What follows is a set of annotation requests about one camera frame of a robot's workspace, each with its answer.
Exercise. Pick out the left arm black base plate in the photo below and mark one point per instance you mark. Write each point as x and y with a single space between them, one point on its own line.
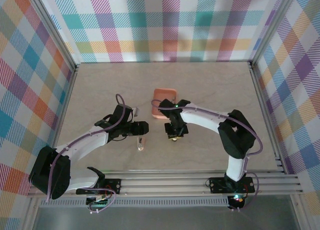
115 185

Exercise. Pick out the aluminium mounting rail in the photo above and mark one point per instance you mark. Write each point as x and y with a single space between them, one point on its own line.
162 183

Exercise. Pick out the orange plastic tray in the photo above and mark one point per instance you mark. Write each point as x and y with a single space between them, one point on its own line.
160 97

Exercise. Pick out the aluminium frame floor rail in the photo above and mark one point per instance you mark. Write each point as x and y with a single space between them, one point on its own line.
67 102
262 102

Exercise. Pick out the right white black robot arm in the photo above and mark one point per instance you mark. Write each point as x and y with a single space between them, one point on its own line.
200 117

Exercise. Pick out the aluminium frame upright post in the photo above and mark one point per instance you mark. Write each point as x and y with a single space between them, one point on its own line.
271 27
53 27

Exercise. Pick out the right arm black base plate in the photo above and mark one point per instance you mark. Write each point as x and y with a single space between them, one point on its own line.
217 185

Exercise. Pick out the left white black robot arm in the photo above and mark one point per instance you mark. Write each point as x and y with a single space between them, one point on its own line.
85 139

